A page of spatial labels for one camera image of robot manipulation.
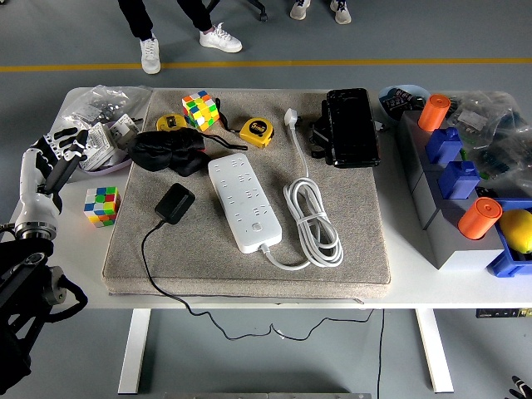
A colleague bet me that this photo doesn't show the black office chair base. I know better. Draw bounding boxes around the black office chair base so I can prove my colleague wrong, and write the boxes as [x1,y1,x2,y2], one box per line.
[205,0,268,22]

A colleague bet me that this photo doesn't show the small colourful puzzle cube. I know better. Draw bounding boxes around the small colourful puzzle cube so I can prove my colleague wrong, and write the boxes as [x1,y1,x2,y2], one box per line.
[82,185,121,229]

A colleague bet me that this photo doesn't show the black printed packet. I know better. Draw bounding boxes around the black printed packet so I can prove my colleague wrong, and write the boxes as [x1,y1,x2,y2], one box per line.
[381,89,427,116]

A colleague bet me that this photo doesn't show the grey block holder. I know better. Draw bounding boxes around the grey block holder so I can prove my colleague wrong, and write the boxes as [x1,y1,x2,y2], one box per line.
[394,110,506,271]

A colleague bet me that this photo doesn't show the glossy black box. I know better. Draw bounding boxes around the glossy black box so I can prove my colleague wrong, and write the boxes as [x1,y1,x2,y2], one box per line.
[325,86,382,170]

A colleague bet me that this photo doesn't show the large colourful puzzle cube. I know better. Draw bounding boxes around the large colourful puzzle cube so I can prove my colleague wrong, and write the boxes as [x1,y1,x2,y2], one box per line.
[181,90,220,133]

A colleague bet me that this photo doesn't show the hanging black cable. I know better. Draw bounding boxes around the hanging black cable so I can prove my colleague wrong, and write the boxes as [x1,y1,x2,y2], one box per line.
[376,308,387,399]

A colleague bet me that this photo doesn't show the blue plastic bin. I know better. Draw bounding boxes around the blue plastic bin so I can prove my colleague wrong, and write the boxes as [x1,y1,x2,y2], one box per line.
[485,197,532,278]

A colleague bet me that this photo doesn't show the small white wall socket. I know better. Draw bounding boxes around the small white wall socket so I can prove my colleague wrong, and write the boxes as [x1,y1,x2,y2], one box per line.
[108,114,142,149]

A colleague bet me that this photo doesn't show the large white wall socket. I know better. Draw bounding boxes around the large white wall socket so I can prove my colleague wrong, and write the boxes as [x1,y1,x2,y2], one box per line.
[81,122,113,170]

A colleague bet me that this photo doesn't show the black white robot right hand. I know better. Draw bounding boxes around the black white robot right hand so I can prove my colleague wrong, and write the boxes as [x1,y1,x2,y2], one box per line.
[509,375,532,399]

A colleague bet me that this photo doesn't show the yellow lemon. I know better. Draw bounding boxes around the yellow lemon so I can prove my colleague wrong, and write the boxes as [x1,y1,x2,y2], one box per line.
[498,209,532,254]

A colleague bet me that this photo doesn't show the white coiled power strip cable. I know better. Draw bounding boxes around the white coiled power strip cable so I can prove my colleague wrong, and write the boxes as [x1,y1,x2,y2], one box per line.
[261,107,345,272]

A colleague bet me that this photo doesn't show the black cloth with strap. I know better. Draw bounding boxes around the black cloth with strap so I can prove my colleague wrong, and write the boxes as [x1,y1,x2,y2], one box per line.
[126,98,249,178]

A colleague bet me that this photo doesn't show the grey-brown mat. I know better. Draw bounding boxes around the grey-brown mat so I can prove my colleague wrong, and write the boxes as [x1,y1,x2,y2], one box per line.
[101,89,392,301]

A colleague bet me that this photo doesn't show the person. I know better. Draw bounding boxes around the person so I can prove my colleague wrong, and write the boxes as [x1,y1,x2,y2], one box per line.
[117,0,244,76]
[289,0,352,25]

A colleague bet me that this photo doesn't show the black table control panel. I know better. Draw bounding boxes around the black table control panel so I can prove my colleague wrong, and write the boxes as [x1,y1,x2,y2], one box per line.
[475,308,532,319]

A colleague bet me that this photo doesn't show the light blue bowl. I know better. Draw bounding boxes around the light blue bowl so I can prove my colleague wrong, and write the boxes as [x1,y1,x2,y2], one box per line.
[377,84,431,126]

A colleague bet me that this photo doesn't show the white power strip board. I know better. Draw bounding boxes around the white power strip board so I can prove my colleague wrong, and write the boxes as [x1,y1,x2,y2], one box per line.
[207,152,283,254]

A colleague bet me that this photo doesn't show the clear bag of small parts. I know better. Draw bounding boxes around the clear bag of small parts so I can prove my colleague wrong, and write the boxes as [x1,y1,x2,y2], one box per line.
[53,85,153,138]

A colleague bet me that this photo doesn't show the grey metal bar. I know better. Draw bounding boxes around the grey metal bar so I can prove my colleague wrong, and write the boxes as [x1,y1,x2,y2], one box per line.
[163,392,372,399]

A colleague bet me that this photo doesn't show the yellow tape measure red label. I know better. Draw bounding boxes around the yellow tape measure red label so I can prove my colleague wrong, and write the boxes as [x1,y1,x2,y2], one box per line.
[239,117,275,150]

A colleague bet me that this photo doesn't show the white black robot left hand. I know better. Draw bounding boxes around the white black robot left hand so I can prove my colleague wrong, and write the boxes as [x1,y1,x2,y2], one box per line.
[14,126,91,229]

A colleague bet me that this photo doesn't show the white table leg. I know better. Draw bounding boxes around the white table leg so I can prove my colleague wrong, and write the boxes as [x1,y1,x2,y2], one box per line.
[415,308,455,394]
[117,308,151,395]

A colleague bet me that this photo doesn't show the clear bag of dark parts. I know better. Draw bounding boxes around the clear bag of dark parts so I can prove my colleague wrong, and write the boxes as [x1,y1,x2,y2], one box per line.
[446,90,532,199]

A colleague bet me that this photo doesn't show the thin black plug cord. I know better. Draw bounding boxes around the thin black plug cord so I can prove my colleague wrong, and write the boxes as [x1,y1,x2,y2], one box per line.
[140,219,377,342]

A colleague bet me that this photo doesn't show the black plug adapter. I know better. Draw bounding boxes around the black plug adapter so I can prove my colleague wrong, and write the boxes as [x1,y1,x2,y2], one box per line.
[154,182,196,225]

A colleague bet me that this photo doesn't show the yellow tape measure black centre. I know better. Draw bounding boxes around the yellow tape measure black centre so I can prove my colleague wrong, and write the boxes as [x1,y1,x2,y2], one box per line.
[155,114,190,133]

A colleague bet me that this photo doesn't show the orange cylinder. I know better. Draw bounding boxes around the orange cylinder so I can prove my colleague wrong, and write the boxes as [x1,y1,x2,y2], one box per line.
[417,94,452,133]
[457,196,504,241]

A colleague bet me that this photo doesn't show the blue plastic block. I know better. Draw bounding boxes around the blue plastic block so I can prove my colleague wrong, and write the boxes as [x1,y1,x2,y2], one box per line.
[424,126,464,165]
[436,160,482,200]

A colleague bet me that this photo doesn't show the pale purple tray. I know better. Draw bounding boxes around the pale purple tray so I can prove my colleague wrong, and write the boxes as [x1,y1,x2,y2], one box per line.
[78,160,133,174]

